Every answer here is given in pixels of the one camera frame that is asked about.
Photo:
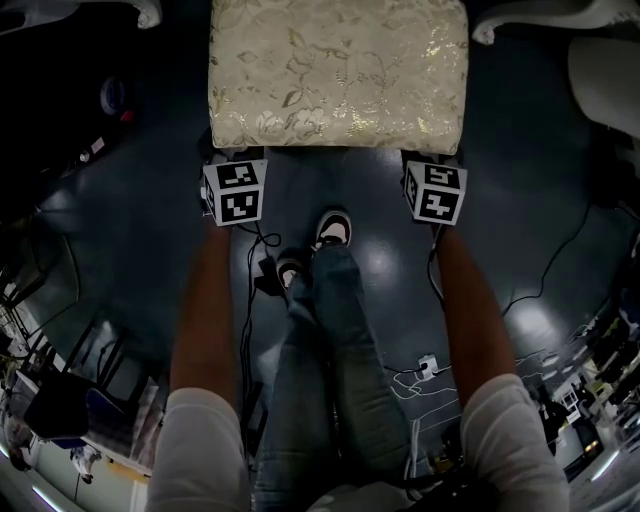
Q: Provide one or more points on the person's blue jeans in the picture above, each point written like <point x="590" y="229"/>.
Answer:
<point x="325" y="375"/>

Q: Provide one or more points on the person's right forearm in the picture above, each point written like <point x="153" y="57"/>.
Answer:
<point x="470" y="310"/>

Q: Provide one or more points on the black waist pack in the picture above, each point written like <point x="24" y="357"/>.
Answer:
<point x="450" y="495"/>

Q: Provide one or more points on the person's shoe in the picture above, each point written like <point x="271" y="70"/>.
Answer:
<point x="287" y="272"/>
<point x="334" y="227"/>

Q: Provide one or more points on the small black adapter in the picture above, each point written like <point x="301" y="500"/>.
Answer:
<point x="265" y="280"/>

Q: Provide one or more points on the white ornate vanity table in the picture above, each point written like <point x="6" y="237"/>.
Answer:
<point x="150" y="12"/>

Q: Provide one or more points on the grey plastic bin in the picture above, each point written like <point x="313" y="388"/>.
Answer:
<point x="50" y="75"/>

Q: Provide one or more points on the person's white shirt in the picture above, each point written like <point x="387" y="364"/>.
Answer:
<point x="200" y="450"/>

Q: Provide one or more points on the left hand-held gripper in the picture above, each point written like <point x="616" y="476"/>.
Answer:
<point x="235" y="195"/>

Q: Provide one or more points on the dark blue chair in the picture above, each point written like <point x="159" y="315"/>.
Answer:
<point x="60" y="410"/>

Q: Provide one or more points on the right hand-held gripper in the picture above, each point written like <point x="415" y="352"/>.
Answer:
<point x="435" y="195"/>

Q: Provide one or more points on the cream brocade stool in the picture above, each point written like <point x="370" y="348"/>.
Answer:
<point x="340" y="75"/>

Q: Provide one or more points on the person's left forearm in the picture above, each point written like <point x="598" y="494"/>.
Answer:
<point x="205" y="310"/>

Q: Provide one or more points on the person's left shoe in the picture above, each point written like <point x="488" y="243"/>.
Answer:
<point x="287" y="272"/>

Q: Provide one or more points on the person's right shoe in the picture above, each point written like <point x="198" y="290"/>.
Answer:
<point x="334" y="227"/>

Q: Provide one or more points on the white power adapter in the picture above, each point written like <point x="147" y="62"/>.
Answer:
<point x="426" y="365"/>

